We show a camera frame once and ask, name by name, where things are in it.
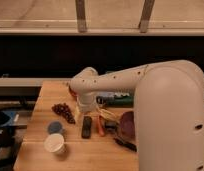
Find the black rectangular eraser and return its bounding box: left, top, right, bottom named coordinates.
left=81, top=116, right=92, bottom=139

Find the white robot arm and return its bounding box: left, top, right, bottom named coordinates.
left=70, top=60, right=204, bottom=171

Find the green plastic tray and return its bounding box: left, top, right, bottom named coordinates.
left=103, top=70, right=135, bottom=108

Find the yellow banana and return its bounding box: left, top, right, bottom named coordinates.
left=97, top=108, right=119, bottom=122

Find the red brown bowl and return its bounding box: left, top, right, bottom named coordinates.
left=68, top=86, right=77, bottom=99

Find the orange carrot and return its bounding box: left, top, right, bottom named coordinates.
left=97, top=116, right=105, bottom=137

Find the small grey block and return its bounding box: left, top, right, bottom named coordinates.
left=105, top=121, right=118, bottom=131

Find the bunch of dark grapes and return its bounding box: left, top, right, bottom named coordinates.
left=52, top=103, right=75, bottom=124

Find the white cup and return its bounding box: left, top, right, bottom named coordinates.
left=44, top=133, right=65, bottom=155

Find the dark chair with blue object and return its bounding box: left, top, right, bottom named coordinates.
left=0, top=111, right=18, bottom=168

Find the black handled knife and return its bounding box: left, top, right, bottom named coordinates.
left=113, top=138, right=137, bottom=152

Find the right window frame post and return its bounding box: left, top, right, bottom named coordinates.
left=139, top=0, right=155, bottom=33

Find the window frame post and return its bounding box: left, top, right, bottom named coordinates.
left=139, top=0, right=155, bottom=33
left=75, top=0, right=87, bottom=33

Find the left window frame post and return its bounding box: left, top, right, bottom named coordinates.
left=75, top=0, right=87, bottom=33

